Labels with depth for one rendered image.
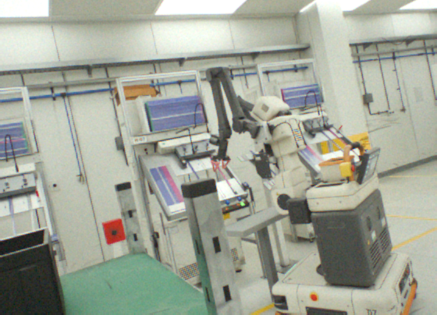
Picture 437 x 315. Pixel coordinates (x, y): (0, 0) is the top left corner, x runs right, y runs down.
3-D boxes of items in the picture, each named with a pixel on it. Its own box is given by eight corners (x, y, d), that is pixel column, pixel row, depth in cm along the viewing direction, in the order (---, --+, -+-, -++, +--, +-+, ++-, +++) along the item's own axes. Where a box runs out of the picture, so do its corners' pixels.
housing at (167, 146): (209, 149, 332) (211, 137, 323) (160, 159, 310) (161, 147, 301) (205, 143, 337) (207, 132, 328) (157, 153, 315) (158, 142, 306)
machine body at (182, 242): (247, 270, 316) (232, 203, 314) (175, 300, 285) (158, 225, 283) (216, 256, 374) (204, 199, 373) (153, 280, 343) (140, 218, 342)
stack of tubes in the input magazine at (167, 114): (205, 122, 324) (199, 93, 324) (152, 131, 301) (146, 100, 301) (200, 125, 335) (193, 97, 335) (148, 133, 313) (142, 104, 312)
